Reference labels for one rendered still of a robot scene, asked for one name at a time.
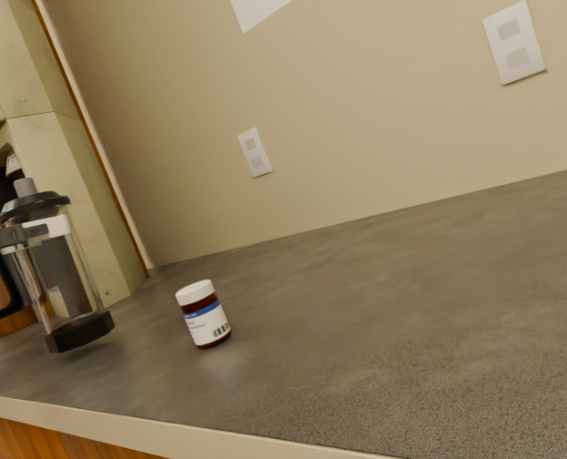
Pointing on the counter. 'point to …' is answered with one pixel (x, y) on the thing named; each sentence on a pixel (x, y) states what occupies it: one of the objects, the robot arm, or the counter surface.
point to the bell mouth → (13, 166)
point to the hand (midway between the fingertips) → (39, 233)
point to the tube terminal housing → (51, 140)
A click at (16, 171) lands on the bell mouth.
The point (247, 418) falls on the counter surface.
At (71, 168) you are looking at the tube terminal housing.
